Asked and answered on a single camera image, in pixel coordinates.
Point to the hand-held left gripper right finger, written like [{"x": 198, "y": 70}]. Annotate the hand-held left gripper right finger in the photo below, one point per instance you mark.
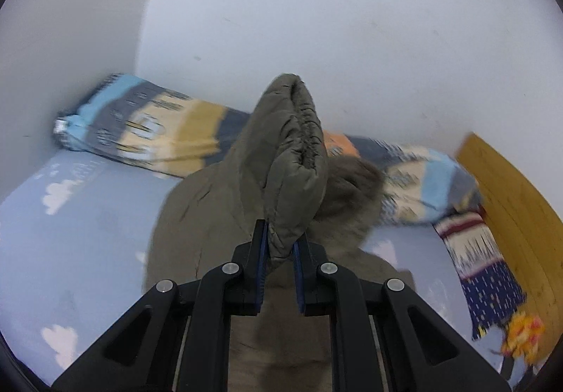
[{"x": 299, "y": 272}]

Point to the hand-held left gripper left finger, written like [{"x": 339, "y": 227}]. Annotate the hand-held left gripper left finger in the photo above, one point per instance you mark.
[{"x": 261, "y": 262}]

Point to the olive padded jacket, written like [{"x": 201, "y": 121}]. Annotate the olive padded jacket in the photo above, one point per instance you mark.
[{"x": 228, "y": 216}]

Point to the patterned cartoon quilt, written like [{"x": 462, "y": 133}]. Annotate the patterned cartoon quilt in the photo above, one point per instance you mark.
[{"x": 176, "y": 132}]

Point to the light blue cloud bed sheet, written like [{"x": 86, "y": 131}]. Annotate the light blue cloud bed sheet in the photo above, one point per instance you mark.
[{"x": 83, "y": 238}]

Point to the navy star print pillow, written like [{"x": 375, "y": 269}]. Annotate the navy star print pillow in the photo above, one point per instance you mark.
[{"x": 479, "y": 273}]

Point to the wooden headboard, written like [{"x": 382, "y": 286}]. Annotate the wooden headboard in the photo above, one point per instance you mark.
[{"x": 514, "y": 220}]

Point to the yellow orange plush toy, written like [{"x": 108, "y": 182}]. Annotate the yellow orange plush toy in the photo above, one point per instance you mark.
[{"x": 523, "y": 337}]

